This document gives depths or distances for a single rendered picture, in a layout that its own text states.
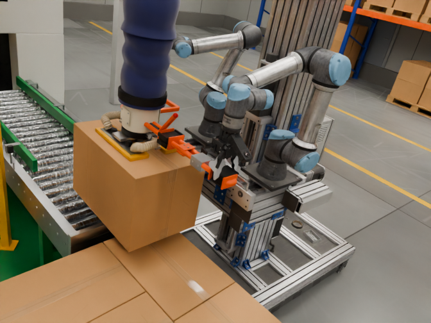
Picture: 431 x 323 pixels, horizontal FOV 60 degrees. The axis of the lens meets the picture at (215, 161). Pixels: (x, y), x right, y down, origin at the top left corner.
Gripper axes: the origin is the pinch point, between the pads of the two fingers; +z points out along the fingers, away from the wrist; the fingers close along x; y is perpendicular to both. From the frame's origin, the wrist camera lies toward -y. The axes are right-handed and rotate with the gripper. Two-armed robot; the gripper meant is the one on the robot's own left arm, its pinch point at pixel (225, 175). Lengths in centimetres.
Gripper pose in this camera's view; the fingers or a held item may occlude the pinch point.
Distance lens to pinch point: 144.5
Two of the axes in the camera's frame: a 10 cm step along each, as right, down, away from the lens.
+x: -7.3, 1.9, -6.6
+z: -1.8, 8.8, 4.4
